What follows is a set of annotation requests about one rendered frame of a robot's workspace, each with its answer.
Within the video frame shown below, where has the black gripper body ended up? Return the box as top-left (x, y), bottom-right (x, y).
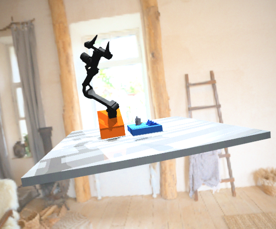
top-left (84, 42), bottom-right (113, 62)

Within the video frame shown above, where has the blue flat plate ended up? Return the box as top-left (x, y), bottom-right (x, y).
top-left (127, 120), bottom-right (163, 136)

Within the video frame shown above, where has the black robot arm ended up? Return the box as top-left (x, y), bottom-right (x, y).
top-left (80, 52), bottom-right (119, 119)

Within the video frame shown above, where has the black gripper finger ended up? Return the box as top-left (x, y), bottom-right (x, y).
top-left (87, 35), bottom-right (97, 45)
top-left (104, 41), bottom-right (111, 55)

